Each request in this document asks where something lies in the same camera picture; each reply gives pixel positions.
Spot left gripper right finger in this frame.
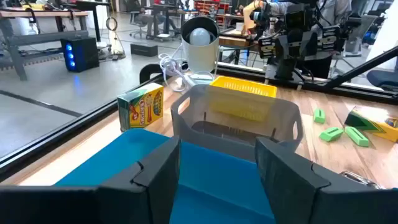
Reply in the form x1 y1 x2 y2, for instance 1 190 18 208
254 136 382 224

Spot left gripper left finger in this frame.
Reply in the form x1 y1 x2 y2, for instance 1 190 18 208
98 136 182 224

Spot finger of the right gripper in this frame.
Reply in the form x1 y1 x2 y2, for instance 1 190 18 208
257 35 277 60
320 25 341 52

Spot green slotted plastic block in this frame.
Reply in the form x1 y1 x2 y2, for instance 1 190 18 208
344 126 370 147
318 126 345 142
313 108 326 124

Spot yellow green crayon box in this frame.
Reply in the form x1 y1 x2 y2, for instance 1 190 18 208
344 105 398 143
117 82 165 132

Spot person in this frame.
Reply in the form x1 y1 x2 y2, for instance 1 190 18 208
242 0 354 78

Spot wooden table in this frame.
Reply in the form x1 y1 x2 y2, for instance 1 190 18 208
217 28 265 65

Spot yellow mesh plastic basket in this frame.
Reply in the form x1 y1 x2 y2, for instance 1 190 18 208
210 75 278 123

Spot blue chair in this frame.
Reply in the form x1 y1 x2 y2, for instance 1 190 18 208
366 68 398 91

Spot red storage shelves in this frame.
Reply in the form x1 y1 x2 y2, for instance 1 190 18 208
193 0 231 16

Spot teal plastic bin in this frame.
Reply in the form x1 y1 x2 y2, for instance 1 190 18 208
54 128 277 224

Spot grey translucent plastic bin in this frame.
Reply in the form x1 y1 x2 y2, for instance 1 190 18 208
170 83 304 163

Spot black table clamp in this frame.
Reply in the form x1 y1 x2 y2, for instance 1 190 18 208
139 63 165 85

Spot black flat case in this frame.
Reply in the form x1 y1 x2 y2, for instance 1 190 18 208
130 42 159 57

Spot office chair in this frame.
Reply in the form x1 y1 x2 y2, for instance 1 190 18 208
129 11 156 40

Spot black computer tower blue lights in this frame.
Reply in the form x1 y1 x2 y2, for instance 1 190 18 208
60 36 100 73

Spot wooden workbench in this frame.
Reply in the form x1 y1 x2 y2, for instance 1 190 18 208
0 6 91 82

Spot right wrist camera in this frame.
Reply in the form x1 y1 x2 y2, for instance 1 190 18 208
283 8 312 32

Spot black aluminium table frame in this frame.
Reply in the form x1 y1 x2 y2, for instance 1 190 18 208
0 45 398 183

